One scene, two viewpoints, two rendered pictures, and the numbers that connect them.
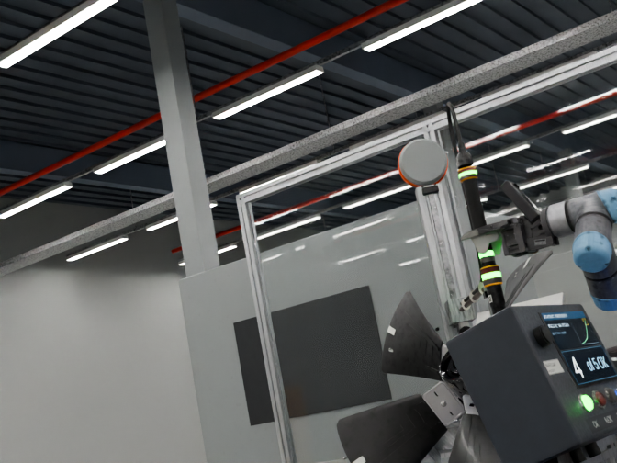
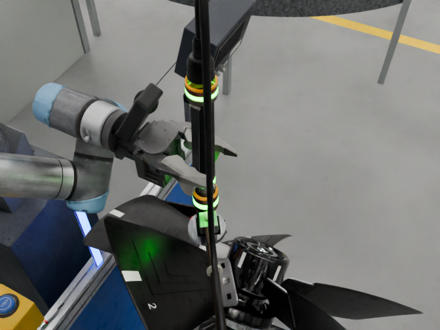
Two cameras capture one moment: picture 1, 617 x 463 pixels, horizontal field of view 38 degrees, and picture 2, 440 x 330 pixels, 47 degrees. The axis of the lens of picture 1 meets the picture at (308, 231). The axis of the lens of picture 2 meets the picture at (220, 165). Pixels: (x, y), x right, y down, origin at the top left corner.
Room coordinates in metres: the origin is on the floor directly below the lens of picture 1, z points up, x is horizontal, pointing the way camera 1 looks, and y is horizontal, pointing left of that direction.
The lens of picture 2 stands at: (2.54, -0.43, 2.09)
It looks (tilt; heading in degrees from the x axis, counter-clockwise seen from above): 51 degrees down; 173
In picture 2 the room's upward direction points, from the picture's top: straight up
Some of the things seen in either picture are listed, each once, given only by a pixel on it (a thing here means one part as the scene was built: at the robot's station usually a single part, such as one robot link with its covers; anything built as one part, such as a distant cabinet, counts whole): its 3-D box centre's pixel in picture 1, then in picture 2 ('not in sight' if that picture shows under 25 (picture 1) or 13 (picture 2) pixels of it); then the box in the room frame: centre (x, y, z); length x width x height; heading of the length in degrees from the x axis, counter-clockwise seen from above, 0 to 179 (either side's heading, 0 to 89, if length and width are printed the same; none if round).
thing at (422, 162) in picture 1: (422, 163); not in sight; (2.76, -0.40, 1.88); 0.17 x 0.15 x 0.16; 55
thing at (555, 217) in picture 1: (561, 220); (104, 127); (1.94, -0.55, 1.48); 0.08 x 0.05 x 0.08; 145
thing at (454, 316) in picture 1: (459, 311); not in sight; (2.67, -0.40, 1.39); 0.10 x 0.07 x 0.08; 0
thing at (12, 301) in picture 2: not in sight; (5, 304); (2.04, -0.83, 1.08); 0.04 x 0.04 x 0.02
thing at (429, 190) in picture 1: (451, 283); not in sight; (2.72, -0.40, 1.48); 0.05 x 0.03 x 0.62; 90
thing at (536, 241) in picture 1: (528, 232); (145, 145); (1.98, -0.49, 1.47); 0.12 x 0.08 x 0.09; 55
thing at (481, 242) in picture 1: (480, 242); (210, 151); (2.01, -0.38, 1.48); 0.09 x 0.03 x 0.06; 71
